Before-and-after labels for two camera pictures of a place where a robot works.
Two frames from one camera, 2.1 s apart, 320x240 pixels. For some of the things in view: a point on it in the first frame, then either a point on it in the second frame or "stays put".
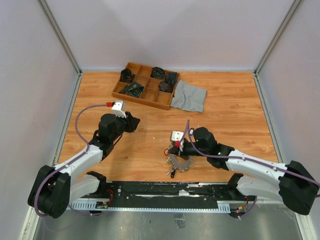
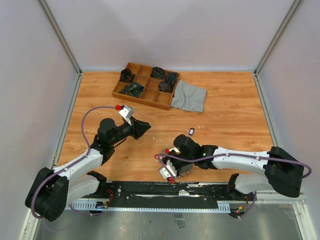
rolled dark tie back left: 126,76 stays put
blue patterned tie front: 135,89 stays put
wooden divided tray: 147,84 stays put
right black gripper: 183,154 -> 177,168
